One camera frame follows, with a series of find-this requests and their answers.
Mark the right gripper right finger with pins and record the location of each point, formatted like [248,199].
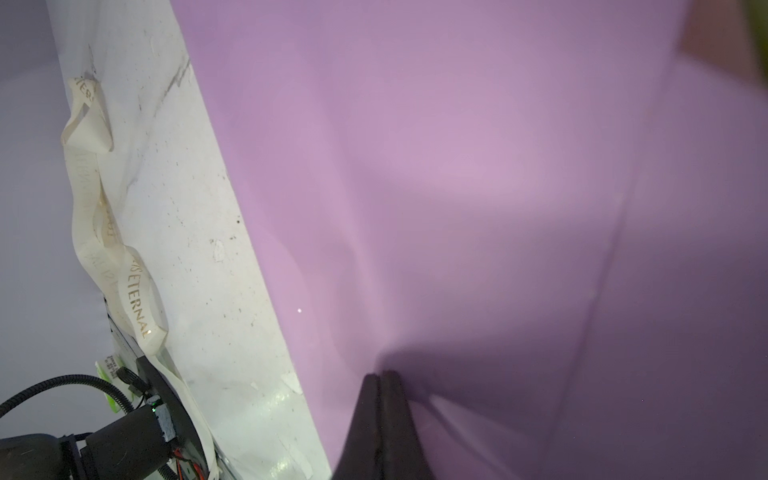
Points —
[402,453]

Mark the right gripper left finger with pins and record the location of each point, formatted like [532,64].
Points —
[361,455]

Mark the pink purple wrapping paper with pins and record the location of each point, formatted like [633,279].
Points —
[550,217]

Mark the cream ribbon roll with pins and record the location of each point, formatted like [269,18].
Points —
[116,268]

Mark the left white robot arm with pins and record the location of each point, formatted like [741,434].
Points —
[136,446]

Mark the green white packet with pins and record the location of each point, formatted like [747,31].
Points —
[106,369]

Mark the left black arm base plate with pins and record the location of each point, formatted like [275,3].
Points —
[136,372]

